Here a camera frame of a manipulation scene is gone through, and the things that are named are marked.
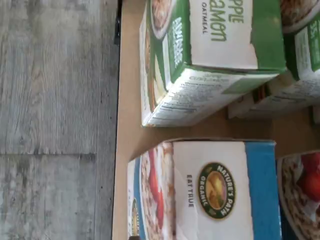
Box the blue white oatmeal box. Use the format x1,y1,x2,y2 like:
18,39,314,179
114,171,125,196
275,149,320,240
126,139,278,240

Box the green white oatmeal box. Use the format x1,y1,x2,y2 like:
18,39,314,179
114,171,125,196
140,0,288,128
226,0,320,120

